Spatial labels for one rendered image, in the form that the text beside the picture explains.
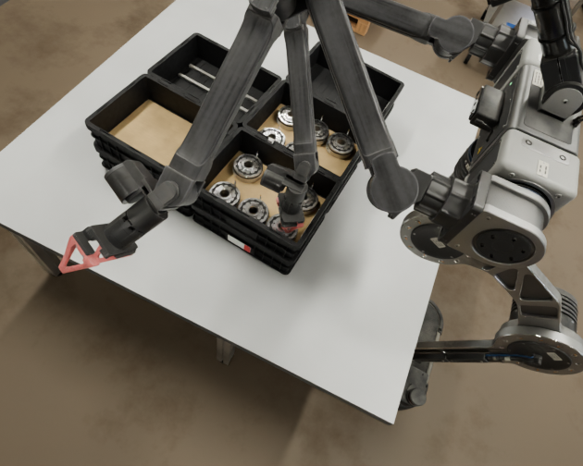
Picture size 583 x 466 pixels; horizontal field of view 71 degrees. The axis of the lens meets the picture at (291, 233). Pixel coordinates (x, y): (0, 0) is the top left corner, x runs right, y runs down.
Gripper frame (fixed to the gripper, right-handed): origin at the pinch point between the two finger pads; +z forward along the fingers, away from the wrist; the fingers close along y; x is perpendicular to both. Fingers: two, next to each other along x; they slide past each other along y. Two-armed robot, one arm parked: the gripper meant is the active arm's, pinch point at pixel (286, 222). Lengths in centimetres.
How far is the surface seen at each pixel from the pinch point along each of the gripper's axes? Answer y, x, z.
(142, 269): 2.4, -45.5, 20.1
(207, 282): 9.2, -25.0, 20.0
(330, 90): -65, 31, 5
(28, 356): 6, -102, 91
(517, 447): 80, 114, 90
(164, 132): -44, -36, 6
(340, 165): -26.4, 26.0, 5.7
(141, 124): -48, -44, 6
